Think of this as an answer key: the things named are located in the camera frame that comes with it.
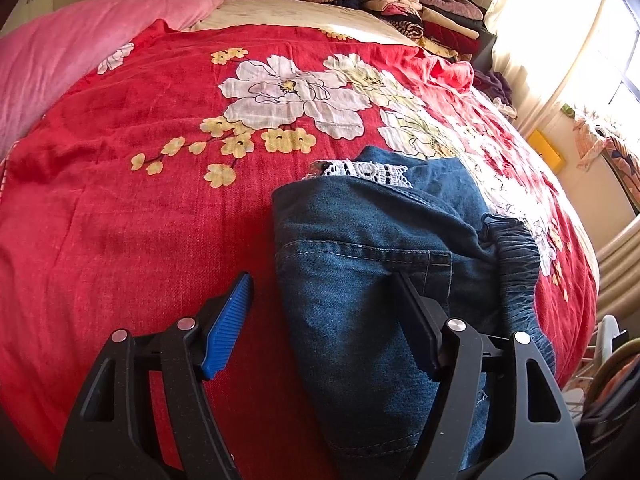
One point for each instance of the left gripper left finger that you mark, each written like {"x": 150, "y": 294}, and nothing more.
{"x": 111, "y": 432}

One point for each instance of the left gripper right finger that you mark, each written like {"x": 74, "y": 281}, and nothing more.
{"x": 498, "y": 412}

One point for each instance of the red floral bedspread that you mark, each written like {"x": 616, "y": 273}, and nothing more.
{"x": 318, "y": 164}

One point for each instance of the yellow box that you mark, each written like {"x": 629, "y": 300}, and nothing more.
{"x": 546, "y": 151}

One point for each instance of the dark purple garment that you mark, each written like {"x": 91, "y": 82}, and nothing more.
{"x": 494, "y": 85}

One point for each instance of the pink quilt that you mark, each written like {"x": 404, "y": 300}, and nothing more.
{"x": 42, "y": 59}

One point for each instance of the pile of folded clothes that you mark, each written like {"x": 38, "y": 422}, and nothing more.
{"x": 451, "y": 29}

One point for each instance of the white wire basket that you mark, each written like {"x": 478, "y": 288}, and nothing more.
{"x": 600, "y": 348}

